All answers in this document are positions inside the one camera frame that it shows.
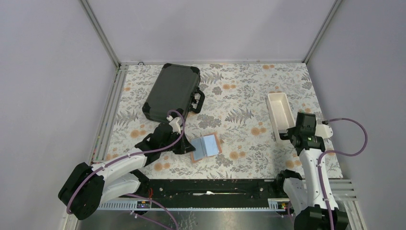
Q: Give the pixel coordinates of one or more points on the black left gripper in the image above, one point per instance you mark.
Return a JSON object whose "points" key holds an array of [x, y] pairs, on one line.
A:
{"points": [[185, 146]]}

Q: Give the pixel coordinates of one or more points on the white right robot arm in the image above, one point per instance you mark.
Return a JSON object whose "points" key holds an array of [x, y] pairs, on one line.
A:
{"points": [[310, 195]]}

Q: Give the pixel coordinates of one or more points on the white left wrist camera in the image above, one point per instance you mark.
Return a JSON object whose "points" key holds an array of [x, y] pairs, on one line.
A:
{"points": [[175, 123]]}

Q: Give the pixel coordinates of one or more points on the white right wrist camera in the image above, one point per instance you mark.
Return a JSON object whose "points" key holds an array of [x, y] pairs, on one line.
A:
{"points": [[323, 131]]}

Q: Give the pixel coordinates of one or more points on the perforated metal cable tray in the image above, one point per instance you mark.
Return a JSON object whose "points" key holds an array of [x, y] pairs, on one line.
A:
{"points": [[251, 204]]}

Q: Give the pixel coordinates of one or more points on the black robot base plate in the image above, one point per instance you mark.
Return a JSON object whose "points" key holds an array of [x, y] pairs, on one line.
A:
{"points": [[212, 189]]}

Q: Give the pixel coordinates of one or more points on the aluminium frame rail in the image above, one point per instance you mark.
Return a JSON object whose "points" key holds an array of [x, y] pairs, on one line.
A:
{"points": [[105, 128]]}

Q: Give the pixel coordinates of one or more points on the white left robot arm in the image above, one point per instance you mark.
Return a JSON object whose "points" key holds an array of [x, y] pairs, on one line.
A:
{"points": [[89, 186]]}

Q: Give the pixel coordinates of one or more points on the floral patterned table mat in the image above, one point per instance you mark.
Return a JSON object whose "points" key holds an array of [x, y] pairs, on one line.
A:
{"points": [[234, 108]]}

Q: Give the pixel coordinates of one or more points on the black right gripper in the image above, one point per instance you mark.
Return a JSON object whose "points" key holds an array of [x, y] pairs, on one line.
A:
{"points": [[290, 132]]}

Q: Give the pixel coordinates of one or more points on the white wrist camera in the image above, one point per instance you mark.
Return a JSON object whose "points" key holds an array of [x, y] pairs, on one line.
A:
{"points": [[323, 131], [175, 123]]}

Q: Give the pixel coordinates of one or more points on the black hard carrying case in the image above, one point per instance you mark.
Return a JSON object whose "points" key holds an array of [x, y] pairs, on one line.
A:
{"points": [[176, 88]]}

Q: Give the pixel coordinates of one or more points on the white rectangular plastic tray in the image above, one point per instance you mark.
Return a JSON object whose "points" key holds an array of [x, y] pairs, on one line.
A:
{"points": [[280, 115]]}

